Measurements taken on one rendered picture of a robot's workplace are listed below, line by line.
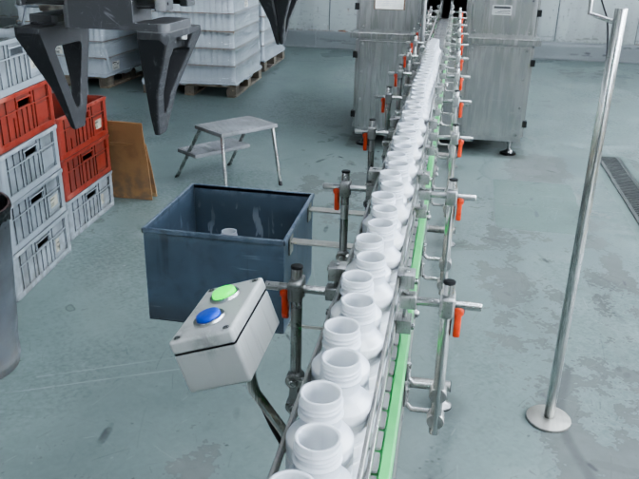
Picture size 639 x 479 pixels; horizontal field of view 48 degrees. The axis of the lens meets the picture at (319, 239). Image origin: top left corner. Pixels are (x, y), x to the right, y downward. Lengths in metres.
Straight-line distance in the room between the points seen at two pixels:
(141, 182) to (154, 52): 4.07
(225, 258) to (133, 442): 1.10
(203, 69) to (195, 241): 6.14
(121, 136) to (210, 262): 2.96
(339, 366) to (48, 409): 2.08
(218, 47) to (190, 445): 5.57
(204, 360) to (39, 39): 0.44
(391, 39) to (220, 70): 2.50
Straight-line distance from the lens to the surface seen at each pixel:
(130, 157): 4.49
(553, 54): 11.22
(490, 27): 5.59
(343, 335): 0.70
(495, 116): 5.70
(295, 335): 1.02
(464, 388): 2.76
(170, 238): 1.54
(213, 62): 7.57
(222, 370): 0.83
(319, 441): 0.60
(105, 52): 8.11
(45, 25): 0.54
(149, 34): 0.48
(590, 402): 2.82
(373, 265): 0.86
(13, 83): 3.38
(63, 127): 3.93
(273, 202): 1.77
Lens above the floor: 1.52
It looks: 23 degrees down
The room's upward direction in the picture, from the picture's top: 1 degrees clockwise
